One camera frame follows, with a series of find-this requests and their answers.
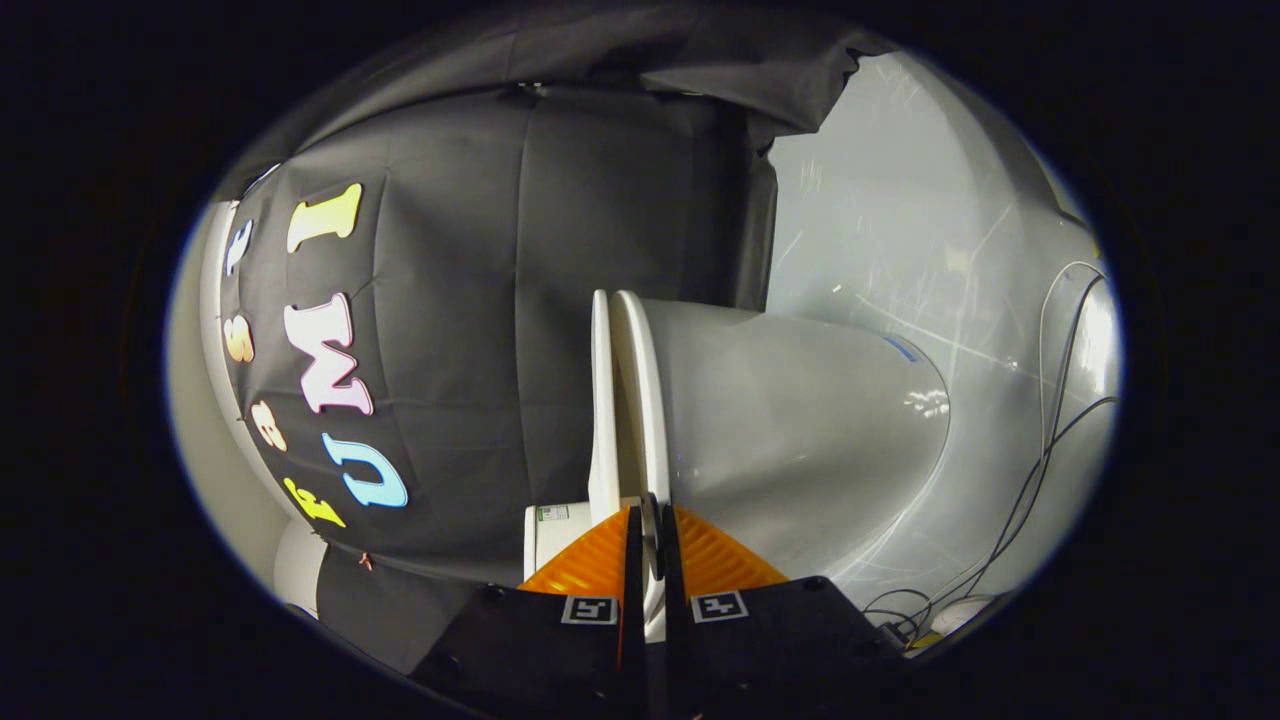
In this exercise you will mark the small white device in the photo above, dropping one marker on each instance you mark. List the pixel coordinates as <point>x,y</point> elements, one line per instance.
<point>955,612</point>

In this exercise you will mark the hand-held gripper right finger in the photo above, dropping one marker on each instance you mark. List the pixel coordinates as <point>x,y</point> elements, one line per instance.
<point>672,610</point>

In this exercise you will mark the white toilet lid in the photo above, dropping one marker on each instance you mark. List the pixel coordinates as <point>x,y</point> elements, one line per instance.
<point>602,400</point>

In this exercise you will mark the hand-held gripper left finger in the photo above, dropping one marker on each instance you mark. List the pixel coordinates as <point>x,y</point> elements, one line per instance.
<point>633,600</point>

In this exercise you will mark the black backdrop cloth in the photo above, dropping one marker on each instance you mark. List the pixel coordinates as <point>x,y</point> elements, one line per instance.
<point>480,300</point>

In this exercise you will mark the white toilet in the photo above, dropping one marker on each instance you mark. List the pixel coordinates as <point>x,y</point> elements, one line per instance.
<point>800,430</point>

